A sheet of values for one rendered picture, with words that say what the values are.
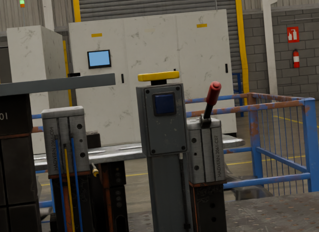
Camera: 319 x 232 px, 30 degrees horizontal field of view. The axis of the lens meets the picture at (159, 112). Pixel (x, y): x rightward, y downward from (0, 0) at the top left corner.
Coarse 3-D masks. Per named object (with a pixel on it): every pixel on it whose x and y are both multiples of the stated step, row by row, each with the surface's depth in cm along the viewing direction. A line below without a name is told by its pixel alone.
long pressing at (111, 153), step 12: (132, 144) 138; (228, 144) 125; (240, 144) 126; (36, 156) 132; (96, 156) 121; (108, 156) 121; (120, 156) 121; (132, 156) 122; (144, 156) 122; (36, 168) 119
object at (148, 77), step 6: (162, 72) 94; (168, 72) 94; (174, 72) 95; (138, 78) 99; (144, 78) 94; (150, 78) 94; (156, 78) 94; (162, 78) 94; (168, 78) 95; (156, 84) 96; (162, 84) 96
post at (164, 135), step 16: (144, 96) 94; (176, 96) 94; (144, 112) 94; (176, 112) 94; (144, 128) 94; (160, 128) 94; (176, 128) 95; (144, 144) 96; (160, 144) 94; (176, 144) 95; (160, 160) 95; (176, 160) 95; (160, 176) 95; (176, 176) 96; (160, 192) 95; (176, 192) 96; (160, 208) 95; (176, 208) 96; (160, 224) 96; (176, 224) 96; (192, 224) 97
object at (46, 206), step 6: (36, 114) 413; (36, 126) 297; (42, 126) 297; (36, 132) 297; (48, 198) 366; (42, 204) 299; (48, 204) 300; (54, 204) 299; (42, 210) 335; (48, 210) 336; (54, 210) 300; (42, 216) 350; (42, 222) 416
